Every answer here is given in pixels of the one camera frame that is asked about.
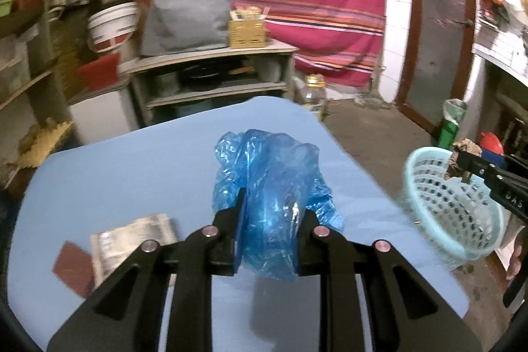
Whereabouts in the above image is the white plastic bucket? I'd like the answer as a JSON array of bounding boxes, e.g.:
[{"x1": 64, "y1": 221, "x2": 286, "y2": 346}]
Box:
[{"x1": 86, "y1": 1, "x2": 139, "y2": 54}]

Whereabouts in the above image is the wooden storage rack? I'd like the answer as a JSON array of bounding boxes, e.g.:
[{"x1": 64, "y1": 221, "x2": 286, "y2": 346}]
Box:
[{"x1": 0, "y1": 0, "x2": 126, "y2": 192}]

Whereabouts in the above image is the brown card piece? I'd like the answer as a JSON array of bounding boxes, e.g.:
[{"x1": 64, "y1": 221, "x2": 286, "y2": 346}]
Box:
[{"x1": 51, "y1": 241, "x2": 94, "y2": 299}]

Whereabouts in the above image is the grey fabric bag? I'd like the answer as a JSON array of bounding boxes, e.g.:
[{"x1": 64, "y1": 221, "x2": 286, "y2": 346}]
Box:
[{"x1": 139, "y1": 0, "x2": 234, "y2": 58}]

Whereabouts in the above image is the white low cabinet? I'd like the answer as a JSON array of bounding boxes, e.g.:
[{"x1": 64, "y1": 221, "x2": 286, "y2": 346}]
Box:
[{"x1": 67, "y1": 83, "x2": 140, "y2": 144}]

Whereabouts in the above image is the brown paper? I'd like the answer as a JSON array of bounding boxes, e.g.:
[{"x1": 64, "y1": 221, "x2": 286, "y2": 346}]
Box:
[{"x1": 446, "y1": 139, "x2": 483, "y2": 182}]

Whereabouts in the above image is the white kitchen counter cabinet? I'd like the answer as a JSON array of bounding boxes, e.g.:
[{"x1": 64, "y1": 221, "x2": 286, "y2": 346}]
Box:
[{"x1": 472, "y1": 43, "x2": 528, "y2": 155}]

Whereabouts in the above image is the silver foil wrapper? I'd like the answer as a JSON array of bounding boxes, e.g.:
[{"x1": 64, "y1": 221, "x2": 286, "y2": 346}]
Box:
[{"x1": 90, "y1": 213, "x2": 179, "y2": 287}]

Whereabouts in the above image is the red plastic funnel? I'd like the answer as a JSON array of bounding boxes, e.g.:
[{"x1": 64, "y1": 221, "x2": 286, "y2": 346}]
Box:
[{"x1": 478, "y1": 131, "x2": 506, "y2": 157}]

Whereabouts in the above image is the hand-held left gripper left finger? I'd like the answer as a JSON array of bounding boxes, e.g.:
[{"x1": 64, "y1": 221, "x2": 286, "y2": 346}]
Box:
[{"x1": 47, "y1": 187, "x2": 249, "y2": 352}]

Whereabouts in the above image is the blue plastic bag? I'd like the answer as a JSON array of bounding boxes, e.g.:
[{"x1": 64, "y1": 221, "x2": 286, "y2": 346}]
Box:
[{"x1": 212, "y1": 128, "x2": 346, "y2": 282}]

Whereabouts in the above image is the red plastic tub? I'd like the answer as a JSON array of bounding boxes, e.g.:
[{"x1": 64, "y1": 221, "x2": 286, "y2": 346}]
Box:
[{"x1": 76, "y1": 54, "x2": 121, "y2": 89}]

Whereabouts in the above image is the yellow-label oil bottle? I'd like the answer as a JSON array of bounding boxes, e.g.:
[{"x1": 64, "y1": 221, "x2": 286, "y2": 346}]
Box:
[{"x1": 302, "y1": 74, "x2": 329, "y2": 121}]

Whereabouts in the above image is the brown-framed metal door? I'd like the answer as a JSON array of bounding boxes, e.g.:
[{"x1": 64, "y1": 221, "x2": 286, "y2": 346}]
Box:
[{"x1": 395, "y1": 0, "x2": 480, "y2": 135}]

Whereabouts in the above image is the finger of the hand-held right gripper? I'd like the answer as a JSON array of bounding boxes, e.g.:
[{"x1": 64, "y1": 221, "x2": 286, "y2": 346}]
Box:
[
  {"x1": 462, "y1": 168, "x2": 502, "y2": 194},
  {"x1": 455, "y1": 149, "x2": 510, "y2": 176}
]

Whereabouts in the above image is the green waste bin with bag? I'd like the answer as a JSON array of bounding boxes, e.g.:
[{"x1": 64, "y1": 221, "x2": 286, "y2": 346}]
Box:
[{"x1": 437, "y1": 98, "x2": 469, "y2": 150}]

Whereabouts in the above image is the person's right hand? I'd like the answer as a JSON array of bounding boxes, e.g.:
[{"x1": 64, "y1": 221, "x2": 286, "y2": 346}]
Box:
[{"x1": 507, "y1": 230, "x2": 528, "y2": 282}]

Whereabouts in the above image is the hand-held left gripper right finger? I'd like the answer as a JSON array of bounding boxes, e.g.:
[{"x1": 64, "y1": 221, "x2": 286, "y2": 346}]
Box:
[{"x1": 295, "y1": 207, "x2": 484, "y2": 352}]

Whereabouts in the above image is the grey wooden shelf unit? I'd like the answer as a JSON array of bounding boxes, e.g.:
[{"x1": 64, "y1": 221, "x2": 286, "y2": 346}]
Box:
[{"x1": 119, "y1": 39, "x2": 300, "y2": 128}]

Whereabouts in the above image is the light blue plastic basket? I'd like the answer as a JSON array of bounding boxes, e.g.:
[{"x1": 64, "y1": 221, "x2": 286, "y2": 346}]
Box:
[{"x1": 398, "y1": 147, "x2": 505, "y2": 271}]

